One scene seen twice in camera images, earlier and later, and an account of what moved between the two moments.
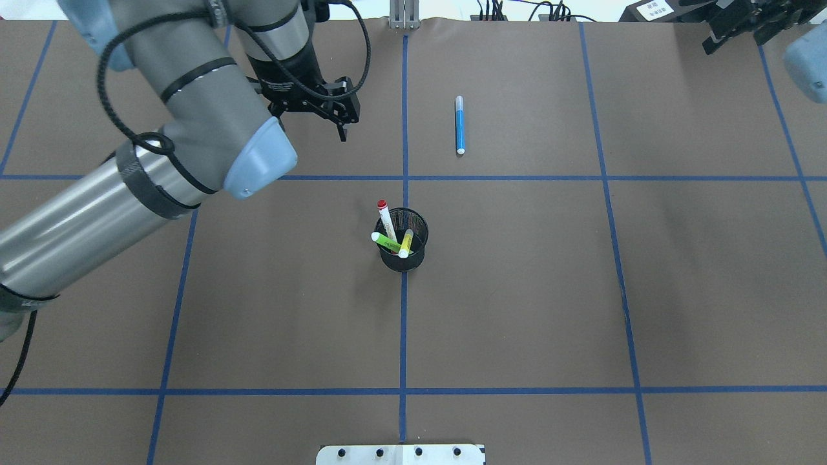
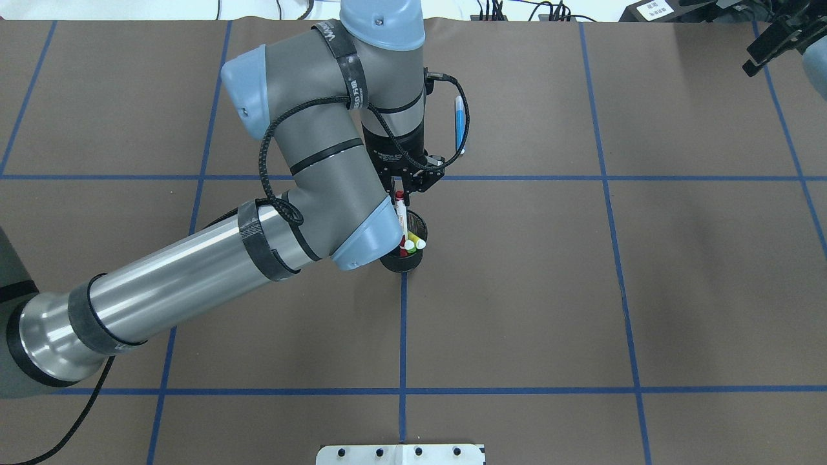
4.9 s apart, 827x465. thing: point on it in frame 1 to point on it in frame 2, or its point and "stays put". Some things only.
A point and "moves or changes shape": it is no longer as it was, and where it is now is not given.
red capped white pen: (382, 206) moves or changes shape
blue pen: (459, 115) stays put
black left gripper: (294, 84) to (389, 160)
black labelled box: (656, 11) stays put
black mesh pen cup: (402, 219) stays put
